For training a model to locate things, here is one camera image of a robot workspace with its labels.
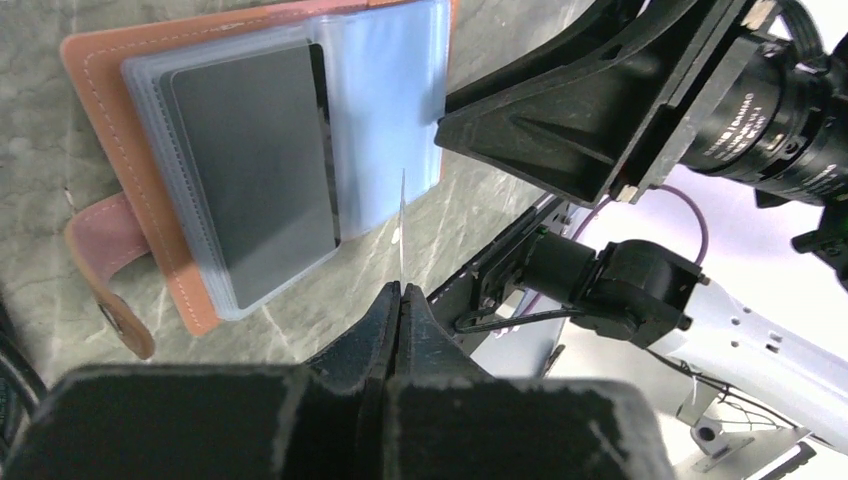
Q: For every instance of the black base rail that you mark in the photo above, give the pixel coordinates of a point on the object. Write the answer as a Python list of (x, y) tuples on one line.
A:
[(490, 275)]

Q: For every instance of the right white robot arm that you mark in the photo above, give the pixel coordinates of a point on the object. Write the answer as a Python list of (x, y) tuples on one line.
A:
[(640, 292)]

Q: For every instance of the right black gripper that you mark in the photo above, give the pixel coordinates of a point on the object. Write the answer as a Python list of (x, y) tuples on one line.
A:
[(771, 114)]

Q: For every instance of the white credit card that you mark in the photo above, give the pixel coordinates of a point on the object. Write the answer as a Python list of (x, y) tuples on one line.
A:
[(401, 233)]

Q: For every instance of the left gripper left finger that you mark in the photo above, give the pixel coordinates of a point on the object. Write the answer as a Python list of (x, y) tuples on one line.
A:
[(344, 365)]

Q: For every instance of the aluminium extrusion frame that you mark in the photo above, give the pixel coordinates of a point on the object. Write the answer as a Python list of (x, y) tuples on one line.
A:
[(723, 455)]

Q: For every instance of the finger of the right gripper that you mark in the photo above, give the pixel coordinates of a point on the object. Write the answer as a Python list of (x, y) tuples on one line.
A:
[(589, 129), (590, 31)]

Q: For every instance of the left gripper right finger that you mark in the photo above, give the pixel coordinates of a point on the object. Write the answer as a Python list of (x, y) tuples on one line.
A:
[(424, 348)]

